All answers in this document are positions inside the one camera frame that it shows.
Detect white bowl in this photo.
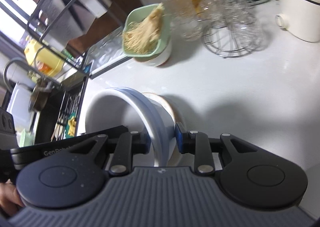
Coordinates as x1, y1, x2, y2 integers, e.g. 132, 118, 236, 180
133, 39, 172, 66
143, 92, 185, 167

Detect pale blue bowl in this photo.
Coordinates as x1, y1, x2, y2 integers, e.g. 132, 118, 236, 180
120, 87, 181, 167
85, 88, 155, 167

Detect steel kitchen faucet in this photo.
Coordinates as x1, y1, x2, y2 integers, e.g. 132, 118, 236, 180
1, 56, 43, 92

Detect person's left hand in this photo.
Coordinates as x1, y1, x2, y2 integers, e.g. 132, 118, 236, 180
0, 182, 24, 216

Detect white container by sink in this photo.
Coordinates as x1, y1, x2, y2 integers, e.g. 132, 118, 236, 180
7, 84, 34, 131

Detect dark metal pot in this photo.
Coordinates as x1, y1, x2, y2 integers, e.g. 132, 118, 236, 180
29, 79, 53, 112

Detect white bowl under strainer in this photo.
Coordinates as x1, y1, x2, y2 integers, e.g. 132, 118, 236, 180
133, 39, 172, 66

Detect white drip tray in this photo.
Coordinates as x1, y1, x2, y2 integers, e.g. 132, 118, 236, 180
84, 27, 131, 79

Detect yellow oil bottle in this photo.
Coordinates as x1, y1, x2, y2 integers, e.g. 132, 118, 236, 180
24, 37, 64, 77

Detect enoki mushrooms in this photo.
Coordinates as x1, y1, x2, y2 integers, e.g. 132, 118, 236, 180
122, 2, 165, 54

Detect green strainer basket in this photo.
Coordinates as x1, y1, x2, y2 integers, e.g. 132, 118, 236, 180
121, 3, 172, 58

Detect black knife rack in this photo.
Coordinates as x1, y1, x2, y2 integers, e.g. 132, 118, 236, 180
0, 0, 133, 80

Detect steel cleaver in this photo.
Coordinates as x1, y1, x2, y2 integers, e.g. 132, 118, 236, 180
41, 0, 83, 51

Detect red-lid glass jar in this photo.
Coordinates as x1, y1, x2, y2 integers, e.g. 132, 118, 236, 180
163, 0, 202, 41

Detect brown wooden cutting board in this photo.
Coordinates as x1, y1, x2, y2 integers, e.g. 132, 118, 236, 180
67, 0, 143, 57

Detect white electric cooker pot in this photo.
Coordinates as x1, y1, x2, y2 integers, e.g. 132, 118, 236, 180
276, 0, 319, 43

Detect wire glass holder rack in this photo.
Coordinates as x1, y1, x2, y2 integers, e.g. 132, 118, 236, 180
200, 0, 264, 58

